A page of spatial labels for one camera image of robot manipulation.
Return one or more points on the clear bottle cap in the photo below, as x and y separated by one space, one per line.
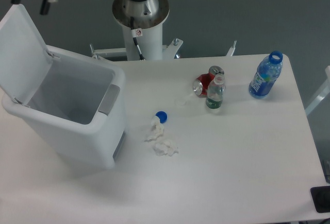
180 101

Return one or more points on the white frame right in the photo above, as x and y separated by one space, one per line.
320 94

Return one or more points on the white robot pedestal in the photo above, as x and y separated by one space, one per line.
142 27

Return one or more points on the large blue drink bottle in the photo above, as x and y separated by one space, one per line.
266 75

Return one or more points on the small clear green-label bottle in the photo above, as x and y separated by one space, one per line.
215 92

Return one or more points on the white trash can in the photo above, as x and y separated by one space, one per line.
73 102

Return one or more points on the crumpled white tissue lower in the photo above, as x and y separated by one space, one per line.
166 147

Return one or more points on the crushed red soda can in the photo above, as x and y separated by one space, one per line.
201 83

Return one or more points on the crumpled white tissue upper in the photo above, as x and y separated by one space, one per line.
156 131

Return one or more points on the crumpled white tissue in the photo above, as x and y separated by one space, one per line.
156 131
166 147

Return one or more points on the blue bottle cap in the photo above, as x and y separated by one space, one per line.
162 115

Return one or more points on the black device at edge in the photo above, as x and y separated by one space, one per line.
320 197

